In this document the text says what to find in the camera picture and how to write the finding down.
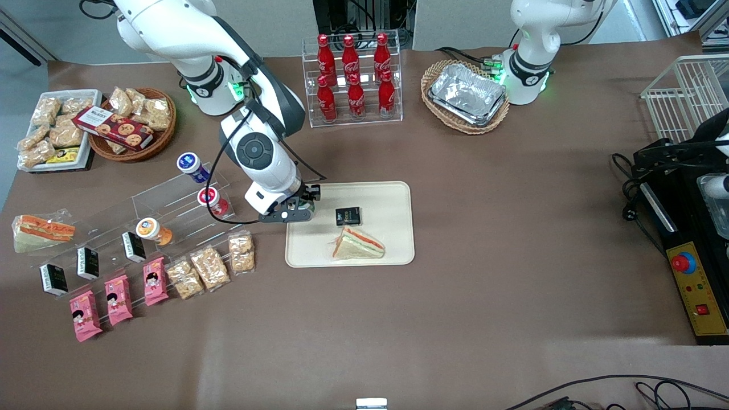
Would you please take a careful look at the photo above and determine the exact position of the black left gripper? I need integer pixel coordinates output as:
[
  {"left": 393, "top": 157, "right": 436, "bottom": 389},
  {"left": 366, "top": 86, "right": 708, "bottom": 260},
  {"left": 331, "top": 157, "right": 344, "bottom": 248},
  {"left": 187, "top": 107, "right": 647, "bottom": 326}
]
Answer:
[{"left": 633, "top": 136, "right": 729, "bottom": 174}]

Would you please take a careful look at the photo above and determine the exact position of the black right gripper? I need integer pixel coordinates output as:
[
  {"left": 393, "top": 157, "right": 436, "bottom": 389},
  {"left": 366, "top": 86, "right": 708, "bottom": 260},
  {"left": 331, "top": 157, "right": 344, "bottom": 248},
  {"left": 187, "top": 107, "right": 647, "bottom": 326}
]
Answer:
[{"left": 277, "top": 183, "right": 321, "bottom": 214}]

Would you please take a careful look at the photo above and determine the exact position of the beige plastic tray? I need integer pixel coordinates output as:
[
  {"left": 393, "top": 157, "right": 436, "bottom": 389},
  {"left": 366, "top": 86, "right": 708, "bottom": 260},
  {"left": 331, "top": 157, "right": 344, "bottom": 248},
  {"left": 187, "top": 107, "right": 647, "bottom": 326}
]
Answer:
[{"left": 285, "top": 181, "right": 415, "bottom": 268}]

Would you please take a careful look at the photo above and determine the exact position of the red gum bottle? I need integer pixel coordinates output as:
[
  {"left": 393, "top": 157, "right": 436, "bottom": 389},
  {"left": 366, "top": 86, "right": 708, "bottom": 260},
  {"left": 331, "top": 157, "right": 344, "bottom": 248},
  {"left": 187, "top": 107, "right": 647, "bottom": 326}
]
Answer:
[{"left": 197, "top": 186, "right": 230, "bottom": 217}]

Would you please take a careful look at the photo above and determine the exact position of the blue gum bottle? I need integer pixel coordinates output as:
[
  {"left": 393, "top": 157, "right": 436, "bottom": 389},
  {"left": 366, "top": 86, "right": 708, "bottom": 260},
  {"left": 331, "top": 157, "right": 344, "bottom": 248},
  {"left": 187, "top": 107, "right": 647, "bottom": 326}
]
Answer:
[{"left": 177, "top": 152, "right": 211, "bottom": 184}]

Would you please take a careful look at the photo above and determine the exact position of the orange gum bottle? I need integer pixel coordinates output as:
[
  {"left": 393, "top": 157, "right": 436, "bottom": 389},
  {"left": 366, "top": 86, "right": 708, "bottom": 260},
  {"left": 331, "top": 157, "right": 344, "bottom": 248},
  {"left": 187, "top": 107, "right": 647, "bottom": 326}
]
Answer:
[{"left": 136, "top": 218, "right": 173, "bottom": 247}]

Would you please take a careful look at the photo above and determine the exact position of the aluminium foil tray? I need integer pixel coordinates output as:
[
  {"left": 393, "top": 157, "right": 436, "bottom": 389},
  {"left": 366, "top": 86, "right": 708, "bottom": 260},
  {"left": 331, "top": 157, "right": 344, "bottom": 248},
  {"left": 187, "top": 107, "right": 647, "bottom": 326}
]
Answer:
[{"left": 427, "top": 63, "right": 509, "bottom": 127}]

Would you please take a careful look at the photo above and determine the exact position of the wrapped triangle sandwich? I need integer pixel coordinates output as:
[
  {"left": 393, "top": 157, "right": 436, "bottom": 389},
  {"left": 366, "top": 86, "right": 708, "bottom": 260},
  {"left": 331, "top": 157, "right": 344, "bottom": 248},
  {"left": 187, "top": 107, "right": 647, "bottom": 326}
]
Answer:
[
  {"left": 332, "top": 226, "right": 386, "bottom": 261},
  {"left": 11, "top": 209, "right": 77, "bottom": 254}
]

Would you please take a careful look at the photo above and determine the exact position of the black machine with yellow panel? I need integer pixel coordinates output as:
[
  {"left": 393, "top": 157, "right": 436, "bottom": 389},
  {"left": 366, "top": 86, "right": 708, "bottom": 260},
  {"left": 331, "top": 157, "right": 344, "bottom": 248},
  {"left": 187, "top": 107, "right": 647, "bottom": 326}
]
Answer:
[{"left": 638, "top": 171, "right": 729, "bottom": 346}]

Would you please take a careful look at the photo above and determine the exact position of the red cola bottle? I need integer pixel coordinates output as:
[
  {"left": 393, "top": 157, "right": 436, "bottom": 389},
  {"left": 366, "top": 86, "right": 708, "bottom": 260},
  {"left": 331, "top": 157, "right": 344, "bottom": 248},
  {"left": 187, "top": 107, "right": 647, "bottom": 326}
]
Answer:
[
  {"left": 317, "top": 75, "right": 338, "bottom": 123},
  {"left": 374, "top": 32, "right": 392, "bottom": 80},
  {"left": 378, "top": 69, "right": 396, "bottom": 118},
  {"left": 317, "top": 34, "right": 337, "bottom": 86},
  {"left": 347, "top": 73, "right": 366, "bottom": 120},
  {"left": 342, "top": 34, "right": 361, "bottom": 83}
]

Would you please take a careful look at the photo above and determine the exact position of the clear acrylic stepped shelf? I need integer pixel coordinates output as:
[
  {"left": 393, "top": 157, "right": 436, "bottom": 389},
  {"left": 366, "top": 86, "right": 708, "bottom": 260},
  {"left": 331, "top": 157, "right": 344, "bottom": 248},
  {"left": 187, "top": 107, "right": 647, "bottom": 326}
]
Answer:
[{"left": 27, "top": 162, "right": 251, "bottom": 280}]

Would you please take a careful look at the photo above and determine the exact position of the clear acrylic bottle rack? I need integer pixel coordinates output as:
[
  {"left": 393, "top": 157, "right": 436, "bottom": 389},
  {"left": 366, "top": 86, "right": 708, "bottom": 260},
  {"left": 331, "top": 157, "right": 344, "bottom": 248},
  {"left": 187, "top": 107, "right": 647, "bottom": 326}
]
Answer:
[{"left": 302, "top": 30, "right": 404, "bottom": 129}]

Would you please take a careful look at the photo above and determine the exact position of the grey shelf with equipment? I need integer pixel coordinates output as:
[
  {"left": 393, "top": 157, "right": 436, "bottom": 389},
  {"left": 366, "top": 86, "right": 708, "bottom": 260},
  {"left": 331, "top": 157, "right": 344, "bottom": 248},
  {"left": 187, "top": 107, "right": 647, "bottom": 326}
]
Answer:
[{"left": 652, "top": 0, "right": 729, "bottom": 55}]

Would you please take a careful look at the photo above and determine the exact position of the brown wicker basket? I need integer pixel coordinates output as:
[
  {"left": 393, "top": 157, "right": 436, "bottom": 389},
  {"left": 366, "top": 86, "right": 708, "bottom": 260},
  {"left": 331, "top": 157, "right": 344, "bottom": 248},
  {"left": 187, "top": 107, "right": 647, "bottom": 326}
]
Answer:
[{"left": 88, "top": 87, "right": 177, "bottom": 164}]

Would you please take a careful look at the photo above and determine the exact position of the light wicker basket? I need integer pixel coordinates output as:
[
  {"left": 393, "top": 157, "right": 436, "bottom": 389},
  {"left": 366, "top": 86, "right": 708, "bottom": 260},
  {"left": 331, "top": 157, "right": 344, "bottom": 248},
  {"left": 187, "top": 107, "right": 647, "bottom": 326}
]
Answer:
[{"left": 420, "top": 59, "right": 511, "bottom": 136}]

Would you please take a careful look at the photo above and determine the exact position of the pink snack packet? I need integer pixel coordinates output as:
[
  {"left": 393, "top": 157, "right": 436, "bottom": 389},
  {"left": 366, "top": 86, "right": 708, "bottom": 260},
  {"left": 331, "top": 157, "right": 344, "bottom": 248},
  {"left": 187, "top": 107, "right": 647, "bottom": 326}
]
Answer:
[
  {"left": 68, "top": 289, "right": 104, "bottom": 343},
  {"left": 104, "top": 274, "right": 134, "bottom": 326},
  {"left": 142, "top": 256, "right": 170, "bottom": 307}
]

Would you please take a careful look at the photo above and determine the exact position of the black equipment rack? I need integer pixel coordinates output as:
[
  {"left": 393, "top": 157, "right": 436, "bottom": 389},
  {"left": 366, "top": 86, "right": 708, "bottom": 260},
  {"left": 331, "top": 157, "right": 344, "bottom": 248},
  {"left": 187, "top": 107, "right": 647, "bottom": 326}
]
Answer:
[{"left": 312, "top": 0, "right": 416, "bottom": 49}]

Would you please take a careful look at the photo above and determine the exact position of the red cookie box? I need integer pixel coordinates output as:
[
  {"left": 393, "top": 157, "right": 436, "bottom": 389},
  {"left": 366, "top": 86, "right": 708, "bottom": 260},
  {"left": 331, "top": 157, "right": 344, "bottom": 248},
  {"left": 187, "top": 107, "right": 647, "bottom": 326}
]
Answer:
[{"left": 72, "top": 106, "right": 154, "bottom": 151}]

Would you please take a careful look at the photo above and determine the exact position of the white plastic bin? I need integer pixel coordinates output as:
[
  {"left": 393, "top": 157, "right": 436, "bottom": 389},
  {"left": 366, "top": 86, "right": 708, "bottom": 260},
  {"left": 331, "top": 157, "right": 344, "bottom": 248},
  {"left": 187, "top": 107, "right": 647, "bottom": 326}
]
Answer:
[{"left": 17, "top": 89, "right": 103, "bottom": 173}]

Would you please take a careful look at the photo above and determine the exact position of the yellow snack packet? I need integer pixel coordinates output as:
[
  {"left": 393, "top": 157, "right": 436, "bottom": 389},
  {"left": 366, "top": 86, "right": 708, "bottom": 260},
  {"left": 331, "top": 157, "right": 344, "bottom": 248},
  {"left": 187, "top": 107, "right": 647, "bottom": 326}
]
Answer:
[{"left": 46, "top": 147, "right": 81, "bottom": 165}]

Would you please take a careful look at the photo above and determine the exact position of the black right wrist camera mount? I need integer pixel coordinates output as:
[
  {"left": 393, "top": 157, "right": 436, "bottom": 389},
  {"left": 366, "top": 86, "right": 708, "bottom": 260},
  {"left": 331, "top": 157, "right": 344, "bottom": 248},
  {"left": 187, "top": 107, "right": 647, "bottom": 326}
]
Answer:
[{"left": 259, "top": 206, "right": 315, "bottom": 224}]

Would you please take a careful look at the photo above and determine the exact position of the black power cable with plug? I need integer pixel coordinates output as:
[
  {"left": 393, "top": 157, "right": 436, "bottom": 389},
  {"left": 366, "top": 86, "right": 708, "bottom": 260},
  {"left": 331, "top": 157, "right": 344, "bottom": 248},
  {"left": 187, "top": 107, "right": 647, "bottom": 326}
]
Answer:
[{"left": 612, "top": 153, "right": 667, "bottom": 257}]

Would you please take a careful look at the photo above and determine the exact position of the white wire basket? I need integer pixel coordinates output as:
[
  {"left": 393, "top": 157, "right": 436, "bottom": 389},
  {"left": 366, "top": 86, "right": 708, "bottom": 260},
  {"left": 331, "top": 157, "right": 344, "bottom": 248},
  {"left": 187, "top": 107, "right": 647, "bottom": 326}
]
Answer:
[{"left": 641, "top": 54, "right": 729, "bottom": 146}]

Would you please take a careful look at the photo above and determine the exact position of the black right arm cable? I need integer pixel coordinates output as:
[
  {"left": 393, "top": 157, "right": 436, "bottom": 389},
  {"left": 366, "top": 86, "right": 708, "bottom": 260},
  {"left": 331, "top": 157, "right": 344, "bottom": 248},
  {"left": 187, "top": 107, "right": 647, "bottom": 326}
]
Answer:
[{"left": 205, "top": 54, "right": 328, "bottom": 226}]

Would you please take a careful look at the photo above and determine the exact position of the black left arm base cable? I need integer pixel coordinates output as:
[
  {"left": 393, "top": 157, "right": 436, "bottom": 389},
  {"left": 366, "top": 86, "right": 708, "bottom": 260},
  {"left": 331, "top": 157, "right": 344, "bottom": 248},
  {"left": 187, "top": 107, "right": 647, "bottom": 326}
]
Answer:
[{"left": 436, "top": 47, "right": 505, "bottom": 72}]

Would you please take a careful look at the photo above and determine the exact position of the black floor cable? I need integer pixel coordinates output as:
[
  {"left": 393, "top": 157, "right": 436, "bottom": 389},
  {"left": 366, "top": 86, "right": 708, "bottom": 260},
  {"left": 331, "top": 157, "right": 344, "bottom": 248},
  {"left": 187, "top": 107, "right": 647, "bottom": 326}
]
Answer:
[{"left": 504, "top": 374, "right": 729, "bottom": 410}]

